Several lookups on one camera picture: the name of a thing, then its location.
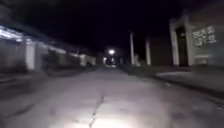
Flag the pale pole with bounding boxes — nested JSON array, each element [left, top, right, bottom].
[[129, 31, 135, 66]]

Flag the grey concrete road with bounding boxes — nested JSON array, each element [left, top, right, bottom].
[[0, 65, 224, 128]]

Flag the concrete sidewalk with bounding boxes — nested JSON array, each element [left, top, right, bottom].
[[121, 63, 224, 98]]

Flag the building with dark doorway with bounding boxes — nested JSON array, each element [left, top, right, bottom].
[[168, 3, 224, 68]]

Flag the pale wall with posts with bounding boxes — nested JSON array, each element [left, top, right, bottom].
[[0, 25, 98, 73]]

